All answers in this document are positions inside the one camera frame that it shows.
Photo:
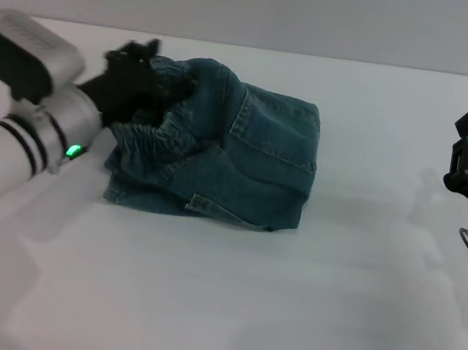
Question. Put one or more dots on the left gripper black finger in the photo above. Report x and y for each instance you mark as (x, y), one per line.
(174, 86)
(131, 55)

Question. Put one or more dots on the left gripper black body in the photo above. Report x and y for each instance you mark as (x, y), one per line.
(128, 94)

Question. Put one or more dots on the blue denim shorts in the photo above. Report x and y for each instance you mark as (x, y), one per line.
(263, 144)

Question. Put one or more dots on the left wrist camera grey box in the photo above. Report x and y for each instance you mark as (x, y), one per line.
(28, 43)

